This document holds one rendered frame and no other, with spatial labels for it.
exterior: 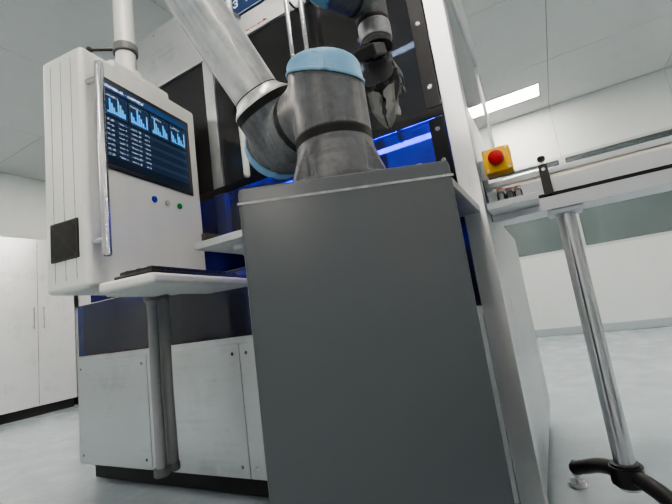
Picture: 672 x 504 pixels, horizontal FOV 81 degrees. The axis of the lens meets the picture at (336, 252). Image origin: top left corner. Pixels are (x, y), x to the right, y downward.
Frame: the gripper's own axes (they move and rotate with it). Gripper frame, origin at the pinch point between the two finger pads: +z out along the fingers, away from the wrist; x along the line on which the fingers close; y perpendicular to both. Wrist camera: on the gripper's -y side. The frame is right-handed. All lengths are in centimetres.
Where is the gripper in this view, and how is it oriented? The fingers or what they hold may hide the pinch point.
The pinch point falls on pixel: (386, 121)
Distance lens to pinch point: 91.0
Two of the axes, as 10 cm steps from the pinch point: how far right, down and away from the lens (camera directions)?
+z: 1.4, 9.8, -1.6
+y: 4.8, 0.7, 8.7
